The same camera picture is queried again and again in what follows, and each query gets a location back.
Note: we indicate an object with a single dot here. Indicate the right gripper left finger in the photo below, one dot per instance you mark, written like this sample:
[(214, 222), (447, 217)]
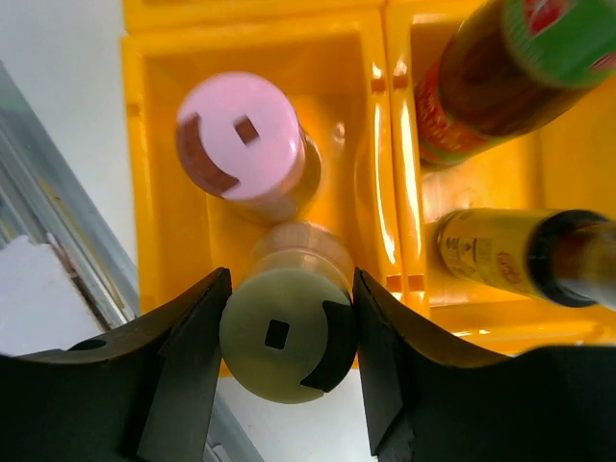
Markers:
[(141, 392)]

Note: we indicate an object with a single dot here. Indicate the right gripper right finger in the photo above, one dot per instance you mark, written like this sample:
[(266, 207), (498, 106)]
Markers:
[(431, 396)]

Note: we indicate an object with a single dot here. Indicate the yellow-lid spice shaker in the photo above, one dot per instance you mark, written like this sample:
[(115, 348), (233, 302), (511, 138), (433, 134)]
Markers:
[(288, 332)]

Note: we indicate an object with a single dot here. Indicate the small yellow-label dark bottle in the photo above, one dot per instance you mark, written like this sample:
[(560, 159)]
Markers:
[(565, 257)]

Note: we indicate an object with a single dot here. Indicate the pink-lid spice shaker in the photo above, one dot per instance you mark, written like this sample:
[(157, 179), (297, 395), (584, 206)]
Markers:
[(239, 138)]

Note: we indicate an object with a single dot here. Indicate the red-label sauce bottle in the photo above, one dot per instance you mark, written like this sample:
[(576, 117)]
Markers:
[(511, 68)]

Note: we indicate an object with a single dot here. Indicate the yellow four-compartment plastic tray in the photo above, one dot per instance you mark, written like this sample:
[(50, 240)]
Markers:
[(348, 68)]

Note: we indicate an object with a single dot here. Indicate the aluminium table frame rail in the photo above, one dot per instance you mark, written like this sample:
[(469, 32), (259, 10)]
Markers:
[(43, 199)]

